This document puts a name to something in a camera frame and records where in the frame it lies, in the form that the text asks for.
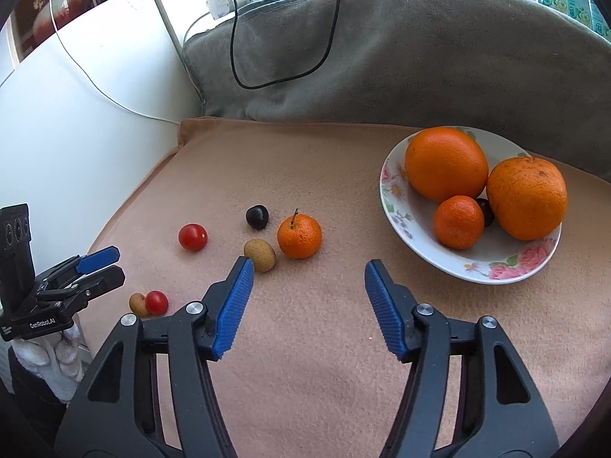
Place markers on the beige blanket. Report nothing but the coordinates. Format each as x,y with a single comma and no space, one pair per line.
310,191

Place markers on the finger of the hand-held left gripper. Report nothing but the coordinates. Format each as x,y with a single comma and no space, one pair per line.
98,258
102,281

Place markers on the grey blanket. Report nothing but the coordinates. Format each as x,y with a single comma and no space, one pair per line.
382,71

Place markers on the person's left forearm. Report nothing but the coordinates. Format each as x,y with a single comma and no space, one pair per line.
28,405

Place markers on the person's left hand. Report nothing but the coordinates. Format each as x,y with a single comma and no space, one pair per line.
47,362

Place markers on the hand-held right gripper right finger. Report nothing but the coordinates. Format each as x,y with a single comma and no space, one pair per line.
386,310

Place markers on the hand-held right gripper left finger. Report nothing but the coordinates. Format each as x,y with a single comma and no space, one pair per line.
236,305

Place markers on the large speckled orange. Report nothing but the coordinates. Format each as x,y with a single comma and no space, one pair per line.
527,198

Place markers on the dark cherry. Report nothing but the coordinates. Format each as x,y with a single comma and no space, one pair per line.
488,212

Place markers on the red cherry tomato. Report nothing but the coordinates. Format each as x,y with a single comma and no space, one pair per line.
156,302
193,237

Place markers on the large smooth orange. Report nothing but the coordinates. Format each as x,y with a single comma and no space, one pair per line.
444,162

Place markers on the dark plum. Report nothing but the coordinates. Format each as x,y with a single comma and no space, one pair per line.
257,216

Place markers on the white foam board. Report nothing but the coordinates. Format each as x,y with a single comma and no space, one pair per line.
95,152

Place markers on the white floral plate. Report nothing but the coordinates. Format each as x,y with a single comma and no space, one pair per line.
415,238

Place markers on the small mandarin with stem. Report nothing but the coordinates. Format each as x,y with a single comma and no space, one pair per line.
299,237

